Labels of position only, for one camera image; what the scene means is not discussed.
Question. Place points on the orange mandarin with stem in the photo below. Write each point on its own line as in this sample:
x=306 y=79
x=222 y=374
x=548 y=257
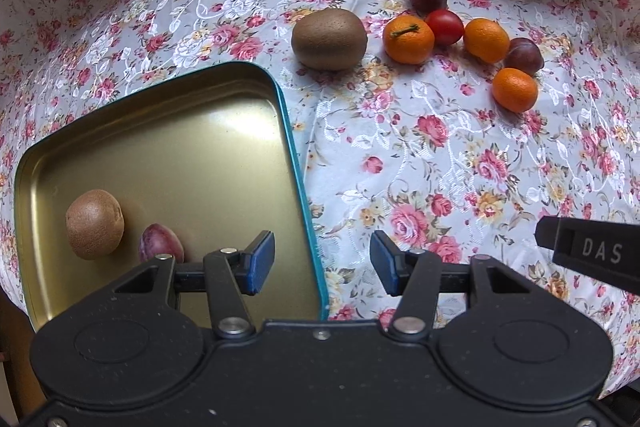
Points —
x=408 y=39

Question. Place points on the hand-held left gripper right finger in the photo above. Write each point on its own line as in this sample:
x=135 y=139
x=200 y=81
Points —
x=382 y=264

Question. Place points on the teal metal tin tray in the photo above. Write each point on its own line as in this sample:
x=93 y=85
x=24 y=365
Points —
x=175 y=147

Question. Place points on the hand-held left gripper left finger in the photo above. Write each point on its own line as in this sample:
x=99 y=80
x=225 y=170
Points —
x=262 y=262

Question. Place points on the red cherry tomato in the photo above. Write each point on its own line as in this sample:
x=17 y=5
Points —
x=445 y=27

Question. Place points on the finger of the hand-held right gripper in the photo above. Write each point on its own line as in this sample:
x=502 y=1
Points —
x=590 y=252

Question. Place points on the floral tablecloth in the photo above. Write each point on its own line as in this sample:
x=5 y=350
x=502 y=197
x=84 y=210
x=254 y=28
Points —
x=425 y=167

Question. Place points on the brown kiwi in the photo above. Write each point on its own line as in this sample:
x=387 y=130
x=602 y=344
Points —
x=95 y=224
x=328 y=39

